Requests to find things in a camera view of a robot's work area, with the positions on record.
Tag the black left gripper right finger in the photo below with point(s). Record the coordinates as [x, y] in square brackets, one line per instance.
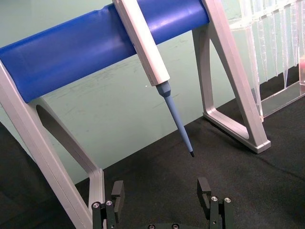
[204, 194]

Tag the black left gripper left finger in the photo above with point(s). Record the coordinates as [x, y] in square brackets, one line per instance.
[118, 198]

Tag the black table cloth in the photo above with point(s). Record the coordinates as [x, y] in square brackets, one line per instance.
[238, 190]

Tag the clear plastic tip case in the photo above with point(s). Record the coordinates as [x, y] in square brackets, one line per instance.
[281, 95]

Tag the grey stand with blue bar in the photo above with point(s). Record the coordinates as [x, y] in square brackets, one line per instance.
[71, 62]

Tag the clear pipette tip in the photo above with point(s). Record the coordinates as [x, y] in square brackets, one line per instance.
[295, 43]
[285, 62]
[275, 47]
[264, 59]

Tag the white pipette with blue shaft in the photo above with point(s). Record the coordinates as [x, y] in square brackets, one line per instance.
[147, 47]

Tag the small pink object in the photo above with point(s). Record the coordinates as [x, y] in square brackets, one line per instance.
[302, 64]

